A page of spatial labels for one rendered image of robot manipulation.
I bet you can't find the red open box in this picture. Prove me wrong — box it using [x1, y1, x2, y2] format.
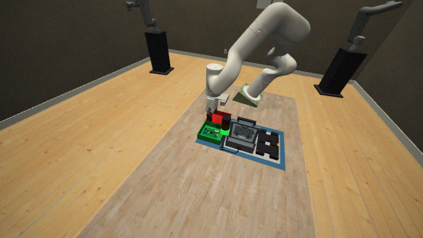
[212, 110, 232, 125]

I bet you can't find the green bin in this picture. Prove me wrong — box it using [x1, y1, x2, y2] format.
[197, 121, 223, 145]

